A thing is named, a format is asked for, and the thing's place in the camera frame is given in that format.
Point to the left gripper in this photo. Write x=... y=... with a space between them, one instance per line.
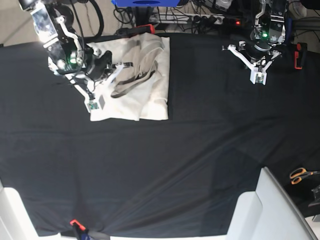
x=257 y=50

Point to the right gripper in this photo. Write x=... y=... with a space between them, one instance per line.
x=98 y=66

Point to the cream white T-shirt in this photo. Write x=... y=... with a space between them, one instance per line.
x=139 y=92

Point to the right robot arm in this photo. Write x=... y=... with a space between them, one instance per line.
x=69 y=53

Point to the orange black clamp top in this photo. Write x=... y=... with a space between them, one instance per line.
x=138 y=30

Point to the orange black clamp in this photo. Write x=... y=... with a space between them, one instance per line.
x=83 y=233
x=300 y=54
x=138 y=30

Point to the orange black clamp right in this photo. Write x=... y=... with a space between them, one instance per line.
x=300 y=54

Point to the white power strip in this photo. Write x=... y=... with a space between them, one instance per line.
x=179 y=18

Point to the blue box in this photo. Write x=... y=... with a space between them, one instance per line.
x=145 y=3

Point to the black table cloth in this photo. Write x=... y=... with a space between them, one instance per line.
x=157 y=179

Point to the black device right edge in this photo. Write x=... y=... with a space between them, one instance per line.
x=316 y=195

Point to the white base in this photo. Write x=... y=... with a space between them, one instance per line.
x=268 y=213
x=15 y=223

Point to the orange black clamp bottom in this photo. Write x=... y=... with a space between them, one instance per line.
x=83 y=233

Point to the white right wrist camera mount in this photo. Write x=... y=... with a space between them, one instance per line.
x=93 y=90

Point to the orange handled scissors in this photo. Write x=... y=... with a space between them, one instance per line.
x=301 y=173

